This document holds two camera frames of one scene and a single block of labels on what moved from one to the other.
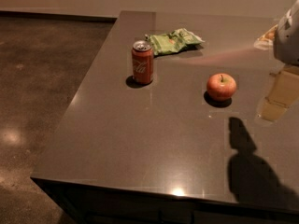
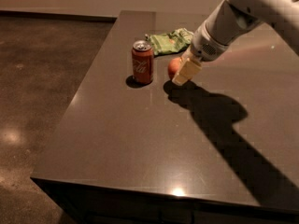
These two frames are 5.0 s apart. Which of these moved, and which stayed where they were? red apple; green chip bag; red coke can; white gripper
Moved: white gripper; red apple
Stayed: green chip bag; red coke can
